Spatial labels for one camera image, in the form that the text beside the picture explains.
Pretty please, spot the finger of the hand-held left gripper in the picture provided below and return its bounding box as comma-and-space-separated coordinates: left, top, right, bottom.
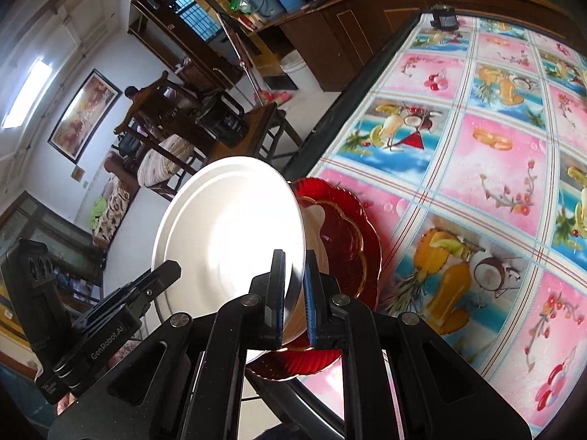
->
103, 260, 182, 305
85, 291, 157, 331

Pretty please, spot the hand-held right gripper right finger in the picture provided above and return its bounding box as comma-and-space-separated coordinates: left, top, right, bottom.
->
303, 250, 533, 440

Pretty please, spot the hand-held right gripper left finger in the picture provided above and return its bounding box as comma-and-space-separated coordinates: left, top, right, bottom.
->
48, 250, 287, 440

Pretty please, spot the beige bowl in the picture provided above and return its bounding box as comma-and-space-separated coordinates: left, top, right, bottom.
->
282, 205, 333, 347

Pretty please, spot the red glass plate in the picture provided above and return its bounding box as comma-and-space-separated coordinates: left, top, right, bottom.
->
248, 177, 382, 382

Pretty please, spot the white plate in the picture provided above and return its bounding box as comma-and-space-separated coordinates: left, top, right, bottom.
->
151, 156, 307, 363

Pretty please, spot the glass display cabinet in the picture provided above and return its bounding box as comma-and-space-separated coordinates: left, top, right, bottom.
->
0, 192, 104, 331

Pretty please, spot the patterned sofa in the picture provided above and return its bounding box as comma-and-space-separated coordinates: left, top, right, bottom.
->
92, 151, 138, 248

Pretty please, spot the green cushion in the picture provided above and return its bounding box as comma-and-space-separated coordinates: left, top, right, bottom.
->
88, 196, 111, 227

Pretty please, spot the striped cushion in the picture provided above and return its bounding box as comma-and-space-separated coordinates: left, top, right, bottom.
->
138, 134, 196, 188

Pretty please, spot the wooden chair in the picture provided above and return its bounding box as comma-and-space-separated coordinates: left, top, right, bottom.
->
114, 71, 203, 202

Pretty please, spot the wooden stool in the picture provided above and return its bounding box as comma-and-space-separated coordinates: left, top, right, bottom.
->
202, 101, 306, 170

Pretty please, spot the ceiling light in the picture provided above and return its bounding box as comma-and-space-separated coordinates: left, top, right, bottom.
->
2, 59, 52, 128

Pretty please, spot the wicker basket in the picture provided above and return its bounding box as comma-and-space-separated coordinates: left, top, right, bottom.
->
181, 62, 216, 88

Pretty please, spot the fruit printed tablecloth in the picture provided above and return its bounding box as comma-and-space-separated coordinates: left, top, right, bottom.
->
293, 14, 587, 432

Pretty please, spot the white bucket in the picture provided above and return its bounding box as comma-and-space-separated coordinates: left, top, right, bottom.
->
280, 50, 308, 84

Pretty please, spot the mop with pink head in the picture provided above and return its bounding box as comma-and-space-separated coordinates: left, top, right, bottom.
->
218, 11, 292, 104

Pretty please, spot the barred window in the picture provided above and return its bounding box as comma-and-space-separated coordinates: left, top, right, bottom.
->
176, 0, 221, 42

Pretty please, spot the wooden cabinet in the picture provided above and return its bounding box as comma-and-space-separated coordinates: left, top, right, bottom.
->
275, 0, 565, 92

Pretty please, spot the light blue jug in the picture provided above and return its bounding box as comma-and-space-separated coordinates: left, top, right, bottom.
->
248, 0, 280, 17

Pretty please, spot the framed wall picture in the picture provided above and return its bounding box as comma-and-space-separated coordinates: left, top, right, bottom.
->
47, 69, 124, 163

